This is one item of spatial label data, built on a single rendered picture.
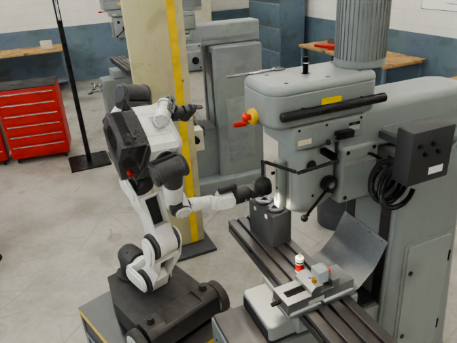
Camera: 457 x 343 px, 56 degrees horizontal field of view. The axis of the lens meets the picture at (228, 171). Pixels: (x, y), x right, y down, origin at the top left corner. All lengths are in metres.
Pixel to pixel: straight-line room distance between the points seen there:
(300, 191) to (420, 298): 0.98
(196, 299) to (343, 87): 1.46
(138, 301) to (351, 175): 1.43
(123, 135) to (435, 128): 1.20
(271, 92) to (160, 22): 1.83
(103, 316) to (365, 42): 2.11
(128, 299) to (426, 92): 1.89
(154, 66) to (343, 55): 1.80
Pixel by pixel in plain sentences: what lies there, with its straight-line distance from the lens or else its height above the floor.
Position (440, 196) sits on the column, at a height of 1.28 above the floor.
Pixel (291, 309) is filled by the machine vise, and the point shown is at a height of 0.97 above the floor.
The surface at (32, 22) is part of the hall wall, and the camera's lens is 10.42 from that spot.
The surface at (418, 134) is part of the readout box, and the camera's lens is 1.62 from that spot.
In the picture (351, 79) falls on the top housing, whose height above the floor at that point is 1.88.
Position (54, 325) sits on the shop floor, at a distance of 3.52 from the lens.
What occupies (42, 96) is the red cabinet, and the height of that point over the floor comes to 0.87.
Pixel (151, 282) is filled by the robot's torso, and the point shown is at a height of 0.71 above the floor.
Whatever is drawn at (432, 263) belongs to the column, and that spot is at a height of 0.91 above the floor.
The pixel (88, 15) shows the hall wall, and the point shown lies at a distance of 10.49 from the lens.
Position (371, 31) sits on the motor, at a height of 2.03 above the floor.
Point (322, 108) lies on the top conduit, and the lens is 1.58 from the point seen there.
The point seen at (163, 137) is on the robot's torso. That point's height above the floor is 1.62.
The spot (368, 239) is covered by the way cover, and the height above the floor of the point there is 1.05.
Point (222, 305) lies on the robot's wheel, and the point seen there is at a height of 0.51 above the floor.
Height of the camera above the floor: 2.29
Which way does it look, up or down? 26 degrees down
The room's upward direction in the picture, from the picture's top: 3 degrees counter-clockwise
